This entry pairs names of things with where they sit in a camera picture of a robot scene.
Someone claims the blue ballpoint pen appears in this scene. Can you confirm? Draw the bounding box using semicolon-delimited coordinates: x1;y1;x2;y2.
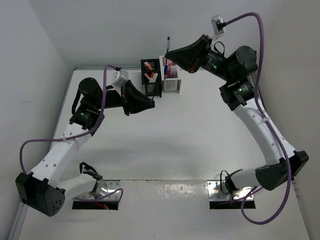
163;36;171;80

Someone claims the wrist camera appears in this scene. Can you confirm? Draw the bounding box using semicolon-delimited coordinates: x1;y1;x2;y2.
211;14;226;41
111;68;129;94

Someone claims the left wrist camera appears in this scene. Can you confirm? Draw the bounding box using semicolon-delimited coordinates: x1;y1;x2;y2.
111;68;129;94

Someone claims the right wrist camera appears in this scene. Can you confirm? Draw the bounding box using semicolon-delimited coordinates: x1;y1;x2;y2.
211;14;226;41

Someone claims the black slotted pen holder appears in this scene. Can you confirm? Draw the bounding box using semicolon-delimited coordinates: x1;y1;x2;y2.
140;58;162;98

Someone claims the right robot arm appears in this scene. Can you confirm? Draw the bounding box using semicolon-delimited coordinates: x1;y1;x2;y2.
165;35;309;194

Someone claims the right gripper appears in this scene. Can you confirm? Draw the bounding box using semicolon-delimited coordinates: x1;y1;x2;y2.
165;34;234;83

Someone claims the red ink gel pen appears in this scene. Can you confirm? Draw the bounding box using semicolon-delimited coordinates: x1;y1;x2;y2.
167;65;177;79

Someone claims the metal base plate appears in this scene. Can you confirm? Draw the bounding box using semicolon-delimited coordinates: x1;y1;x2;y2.
74;180;123;202
206;180;253;202

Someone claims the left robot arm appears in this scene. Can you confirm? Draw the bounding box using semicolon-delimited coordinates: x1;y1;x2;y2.
15;77;155;217

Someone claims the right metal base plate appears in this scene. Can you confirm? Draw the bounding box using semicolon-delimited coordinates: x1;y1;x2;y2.
206;180;253;202

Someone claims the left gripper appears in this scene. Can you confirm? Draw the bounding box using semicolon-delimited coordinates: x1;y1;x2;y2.
93;80;154;116

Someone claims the yellow tip white pen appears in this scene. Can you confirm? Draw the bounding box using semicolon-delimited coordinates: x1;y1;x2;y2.
153;72;158;83

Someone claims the red cap white marker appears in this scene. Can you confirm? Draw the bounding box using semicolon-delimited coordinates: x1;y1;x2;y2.
149;72;155;83

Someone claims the pink purple eraser block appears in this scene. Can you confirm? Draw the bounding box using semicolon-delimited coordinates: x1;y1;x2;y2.
163;58;173;66

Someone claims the white slotted pen holder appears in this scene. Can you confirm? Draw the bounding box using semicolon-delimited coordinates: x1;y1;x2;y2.
159;55;182;94

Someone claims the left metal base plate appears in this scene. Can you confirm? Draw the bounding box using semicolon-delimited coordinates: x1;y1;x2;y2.
74;180;123;202

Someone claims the orange cap highlighter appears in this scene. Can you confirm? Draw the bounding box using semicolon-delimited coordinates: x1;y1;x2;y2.
143;61;156;71

